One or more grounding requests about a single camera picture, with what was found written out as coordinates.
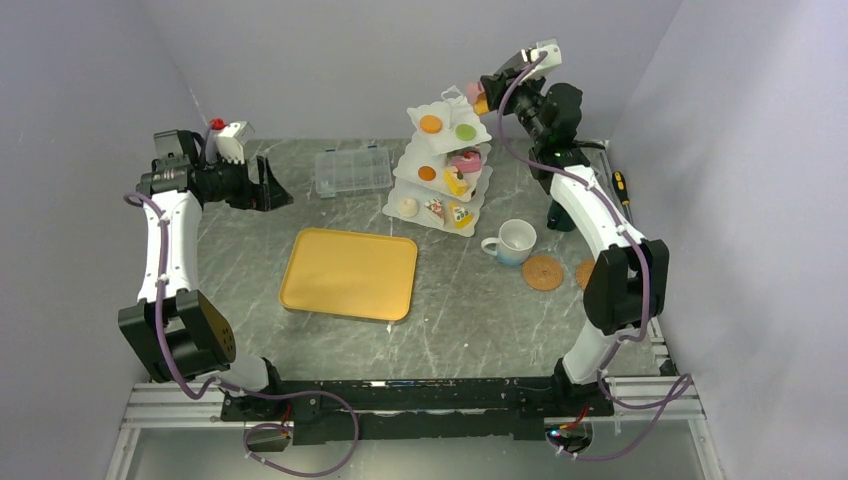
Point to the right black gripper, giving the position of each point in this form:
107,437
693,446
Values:
494,86

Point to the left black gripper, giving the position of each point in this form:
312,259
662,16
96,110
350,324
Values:
267,196

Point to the yellow square biscuit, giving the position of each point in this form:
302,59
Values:
481,107

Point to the green round macaron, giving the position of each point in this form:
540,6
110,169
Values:
465,132

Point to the pink cake with cherry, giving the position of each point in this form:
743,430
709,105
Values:
467,163

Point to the tan waffle round cookie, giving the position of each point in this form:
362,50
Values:
430,124

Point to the yellow cake piece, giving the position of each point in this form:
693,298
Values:
455,181

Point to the white three-tier dessert stand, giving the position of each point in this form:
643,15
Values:
437,151

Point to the orange round cookie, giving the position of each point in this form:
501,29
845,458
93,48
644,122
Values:
427,173

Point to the yellow serving tray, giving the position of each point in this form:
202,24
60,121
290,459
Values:
350,274

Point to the white round cupcake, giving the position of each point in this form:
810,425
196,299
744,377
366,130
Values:
407,207

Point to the cream triangle cake slice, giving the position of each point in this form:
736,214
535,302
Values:
460,216

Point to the white triangle cake slice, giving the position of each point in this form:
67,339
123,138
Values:
435,211

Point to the white blue mug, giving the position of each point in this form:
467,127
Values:
514,243

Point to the pink handled tongs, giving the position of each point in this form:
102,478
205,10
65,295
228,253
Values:
475,93

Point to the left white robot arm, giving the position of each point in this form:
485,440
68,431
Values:
176,332

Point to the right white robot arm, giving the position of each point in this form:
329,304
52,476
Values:
627,285

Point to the black pliers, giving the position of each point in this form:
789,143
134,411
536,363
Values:
594,144

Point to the clear plastic compartment box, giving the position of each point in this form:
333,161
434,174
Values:
352,171

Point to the yellow black screwdriver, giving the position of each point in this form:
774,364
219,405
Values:
621,192

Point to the dark green mug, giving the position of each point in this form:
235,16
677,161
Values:
558,219

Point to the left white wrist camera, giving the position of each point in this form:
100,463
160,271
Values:
231,140

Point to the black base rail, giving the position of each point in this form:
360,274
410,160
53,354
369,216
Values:
321,411

